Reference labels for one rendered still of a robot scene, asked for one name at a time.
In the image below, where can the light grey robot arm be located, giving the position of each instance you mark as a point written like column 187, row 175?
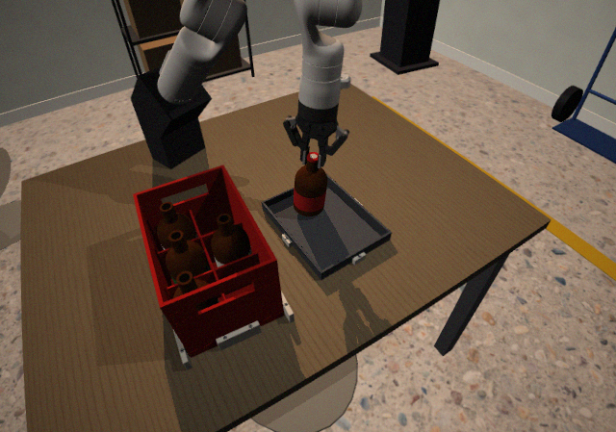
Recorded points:
column 193, row 56

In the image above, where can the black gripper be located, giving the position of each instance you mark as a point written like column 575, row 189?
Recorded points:
column 323, row 124

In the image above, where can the red plastic bottle crate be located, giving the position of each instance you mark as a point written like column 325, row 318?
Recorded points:
column 243, row 302

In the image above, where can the brown glass bottle with red label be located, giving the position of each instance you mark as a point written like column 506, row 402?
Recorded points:
column 310, row 187

